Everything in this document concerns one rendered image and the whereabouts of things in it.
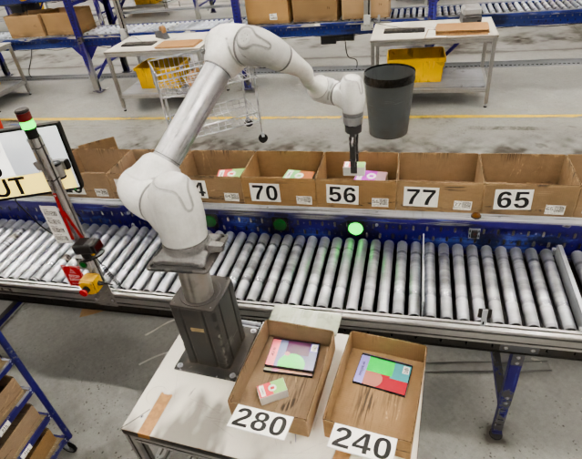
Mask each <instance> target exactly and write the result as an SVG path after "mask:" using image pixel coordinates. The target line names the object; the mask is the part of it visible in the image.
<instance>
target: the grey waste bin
mask: <svg viewBox="0 0 582 459"><path fill-rule="evenodd" d="M415 72H416V71H415V68H414V67H413V66H409V65H406V64H399V63H389V64H380V65H376V66H371V67H369V68H367V69H366V70H365V71H364V73H363V81H364V84H365V93H366V103H367V113H368V123H369V132H370V135H371V136H373V137H374V138H379V139H396V138H401V137H403V136H405V135H406V134H407V131H408V125H409V117H410V111H411V104H412V97H413V91H414V80H415Z"/></svg>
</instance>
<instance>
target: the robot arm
mask: <svg viewBox="0 0 582 459"><path fill-rule="evenodd" d="M205 50H206V51H205V55H204V63H205V64H204V66H203V68H202V69H201V70H200V72H199V74H198V76H197V78H196V80H195V81H194V83H193V85H192V86H191V88H190V90H189V92H188V94H187V95H186V97H185V98H184V100H183V102H182V103H181V105H180V107H179V109H178V111H177V113H176V115H175V116H174V117H173V119H172V120H171V122H170V124H169V126H168V128H167V130H166V131H165V133H164V135H163V137H162V138H161V140H160V141H159V143H158V145H157V147H156V148H155V150H154V152H153V153H151V152H150V153H147V154H145V155H143V156H142V157H141V158H140V159H139V160H138V161H137V162H136V163H135V164H134V165H133V166H132V167H131V168H128V169H126V170H125V171H124V172H123V173H122V174H121V176H120V177H119V179H118V181H117V194H118V197H119V199H120V200H121V202H122V203H123V205H124V206H125V207H126V208H127V209H128V210H129V211H131V212H132V213H133V214H135V215H136V216H138V217H140V218H141V219H144V220H146V221H147V222H148V223H149V224H150V225H151V226H152V227H153V229H154V230H155V231H156V232H157V233H158V235H159V237H160V239H161V242H162V248H163V249H162V250H161V251H160V253H159V254H158V255H157V256H156V257H155V258H154V259H153V264H154V265H164V264H166V265H180V266H193V267H196V268H203V267H204V266H205V265H206V261H207V258H208V257H209V255H210V254H211V253H215V252H223V251H224V250H225V249H224V248H225V245H224V243H222V242H219V241H220V240H221V236H220V234H219V233H211V234H208V229H207V221H206V216H205V211H204V208H203V204H202V200H201V197H200V194H199V191H198V189H197V187H196V185H195V184H194V182H193V181H192V180H191V179H190V178H189V177H188V176H187V175H185V174H182V173H181V171H180V168H179V166H180V165H181V163H182V161H183V159H184V158H185V157H186V155H187V153H188V152H189V149H190V147H191V146H192V144H193V142H194V140H195V139H196V137H197V135H198V133H199V132H200V130H201V128H202V127H203V125H204V123H205V121H206V120H207V118H208V116H209V114H210V112H211V110H212V109H213V108H214V106H215V104H216V102H217V101H218V99H219V97H220V95H221V93H222V91H223V89H224V88H225V86H226V85H227V83H228V82H229V80H231V79H232V78H234V77H235V76H236V75H237V74H238V73H239V72H241V71H242V70H243V69H244V68H245V67H246V66H256V67H266V68H268V69H271V70H274V71H276V72H281V73H285V74H289V75H292V76H295V77H298V78H299V79H300V81H301V82H302V84H303V85H304V86H305V87H307V93H308V95H309V97H310V98H311V99H313V100H314V101H317V102H320V103H323V104H326V105H331V106H336V107H339V108H340V109H342V116H343V124H344V125H345V132H346V133H347V134H349V135H350V136H349V140H350V142H349V145H350V159H349V161H350V162H351V174H357V162H359V153H360V151H358V149H359V148H358V137H359V133H361V132H362V122H363V107H364V102H365V93H364V85H363V81H362V78H361V77H360V76H359V75H355V74H348V75H345V76H344V77H343V78H342V81H341V82H339V81H337V80H334V79H333V78H330V77H326V76H323V75H318V76H313V70H312V68H311V66H310V65H309V64H308V63H307V62H306V61H305V60H304V59H303V58H302V57H301V56H299V55H298V54H297V53H296V52H295V51H294V50H293V49H292V48H291V46H289V45H288V44H287V43H286V42H284V41H283V40H282V39H281V38H280V37H278V36H276V35H274V34H273V33H272V32H270V31H268V30H266V29H264V28H262V27H259V26H255V25H244V24H234V23H230V24H222V25H217V26H215V27H213V28H212V29H211V30H210V31H209V32H208V33H207V35H206V38H205Z"/></svg>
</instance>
